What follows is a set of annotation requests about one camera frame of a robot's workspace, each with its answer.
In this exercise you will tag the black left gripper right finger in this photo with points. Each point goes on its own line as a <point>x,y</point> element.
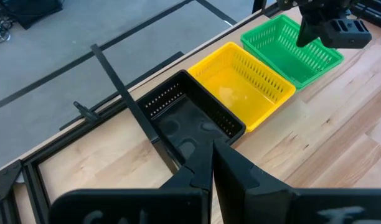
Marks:
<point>271,205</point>

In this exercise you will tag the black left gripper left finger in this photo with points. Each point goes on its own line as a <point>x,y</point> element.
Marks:
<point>131,207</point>

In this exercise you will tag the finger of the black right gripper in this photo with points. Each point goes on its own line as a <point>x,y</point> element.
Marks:
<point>308,29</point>

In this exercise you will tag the green plastic basket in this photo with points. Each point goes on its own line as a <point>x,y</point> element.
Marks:
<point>280,56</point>

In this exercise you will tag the yellow plastic basket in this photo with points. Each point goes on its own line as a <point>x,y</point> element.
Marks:
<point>237,90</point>

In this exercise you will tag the black plastic basket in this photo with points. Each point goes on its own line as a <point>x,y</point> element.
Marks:
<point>190,121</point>

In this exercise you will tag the black floor equipment box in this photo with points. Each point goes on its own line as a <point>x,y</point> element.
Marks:
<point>31,11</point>

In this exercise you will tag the black aluminium table frame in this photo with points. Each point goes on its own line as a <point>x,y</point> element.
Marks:
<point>3,183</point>

